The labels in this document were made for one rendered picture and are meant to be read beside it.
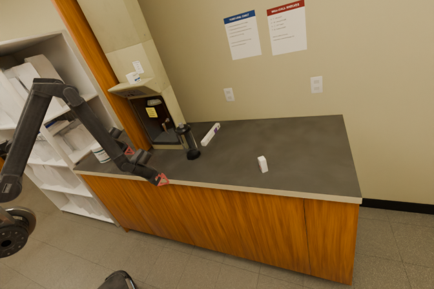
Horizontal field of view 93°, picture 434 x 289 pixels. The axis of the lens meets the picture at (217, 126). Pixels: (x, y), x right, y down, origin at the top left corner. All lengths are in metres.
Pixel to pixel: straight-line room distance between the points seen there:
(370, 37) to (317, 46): 0.26
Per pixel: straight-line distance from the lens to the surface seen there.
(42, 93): 0.93
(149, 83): 1.30
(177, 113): 1.48
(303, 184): 1.10
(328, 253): 1.52
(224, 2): 1.51
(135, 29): 1.34
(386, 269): 2.01
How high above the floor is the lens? 1.75
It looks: 28 degrees down
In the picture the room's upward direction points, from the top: 17 degrees counter-clockwise
